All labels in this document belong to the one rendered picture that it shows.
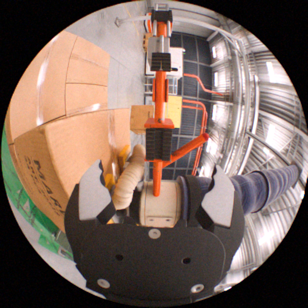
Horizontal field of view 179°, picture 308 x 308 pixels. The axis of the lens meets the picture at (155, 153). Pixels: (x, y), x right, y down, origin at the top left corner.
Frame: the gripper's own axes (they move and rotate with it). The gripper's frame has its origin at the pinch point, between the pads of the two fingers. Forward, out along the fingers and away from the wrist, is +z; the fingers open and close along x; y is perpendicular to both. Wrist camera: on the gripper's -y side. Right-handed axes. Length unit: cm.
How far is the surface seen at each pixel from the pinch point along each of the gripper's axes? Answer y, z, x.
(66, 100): -13, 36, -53
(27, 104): -17, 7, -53
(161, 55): -15.6, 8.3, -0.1
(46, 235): 85, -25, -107
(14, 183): 24, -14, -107
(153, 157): 4.8, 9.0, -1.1
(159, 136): 0.5, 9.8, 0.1
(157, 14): -32.8, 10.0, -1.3
